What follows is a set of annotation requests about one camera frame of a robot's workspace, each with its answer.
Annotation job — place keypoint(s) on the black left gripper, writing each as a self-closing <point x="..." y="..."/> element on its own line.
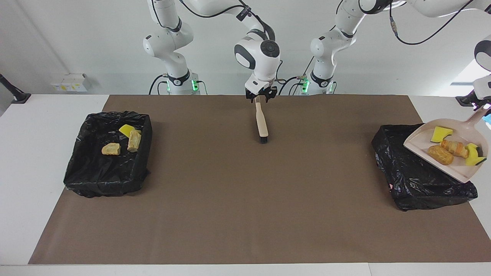
<point x="484" y="104"/>

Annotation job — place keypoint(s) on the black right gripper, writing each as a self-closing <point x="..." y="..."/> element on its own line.
<point x="264" y="93"/>

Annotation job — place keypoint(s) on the beige hand brush black bristles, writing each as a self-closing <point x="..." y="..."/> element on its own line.
<point x="262" y="122"/>

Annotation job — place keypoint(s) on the notched yellow sponge piece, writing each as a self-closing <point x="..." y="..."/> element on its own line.
<point x="472" y="153"/>

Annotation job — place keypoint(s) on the small yellow green sponge piece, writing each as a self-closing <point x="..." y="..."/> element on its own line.
<point x="441" y="134"/>

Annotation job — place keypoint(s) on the striped croissant piece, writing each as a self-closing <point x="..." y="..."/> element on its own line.
<point x="456" y="148"/>

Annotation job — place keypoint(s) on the brown oval bread roll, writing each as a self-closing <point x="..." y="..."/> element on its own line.
<point x="440" y="155"/>

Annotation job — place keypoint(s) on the beige plastic dustpan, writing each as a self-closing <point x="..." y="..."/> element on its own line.
<point x="422" y="141"/>

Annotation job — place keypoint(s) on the beige foam chunk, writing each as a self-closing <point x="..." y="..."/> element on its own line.
<point x="111" y="149"/>
<point x="134" y="142"/>

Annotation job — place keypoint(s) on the plain yellow sponge piece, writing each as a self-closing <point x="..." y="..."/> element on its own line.
<point x="126" y="130"/>

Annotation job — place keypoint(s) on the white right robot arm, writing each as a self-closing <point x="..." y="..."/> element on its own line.
<point x="261" y="57"/>

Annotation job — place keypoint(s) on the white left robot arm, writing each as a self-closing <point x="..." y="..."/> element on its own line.
<point x="326" y="50"/>

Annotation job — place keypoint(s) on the bin with black plastic bag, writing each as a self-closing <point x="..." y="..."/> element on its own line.
<point x="414" y="180"/>
<point x="96" y="172"/>

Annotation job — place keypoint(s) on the blue object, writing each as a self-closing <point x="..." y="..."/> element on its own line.
<point x="488" y="119"/>

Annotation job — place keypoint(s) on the brown table mat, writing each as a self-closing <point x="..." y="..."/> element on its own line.
<point x="230" y="214"/>

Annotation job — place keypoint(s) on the black camera stand clamp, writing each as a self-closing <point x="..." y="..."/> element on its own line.
<point x="464" y="101"/>
<point x="19" y="97"/>

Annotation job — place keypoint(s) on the white wall socket box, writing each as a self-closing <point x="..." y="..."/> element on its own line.
<point x="69" y="81"/>

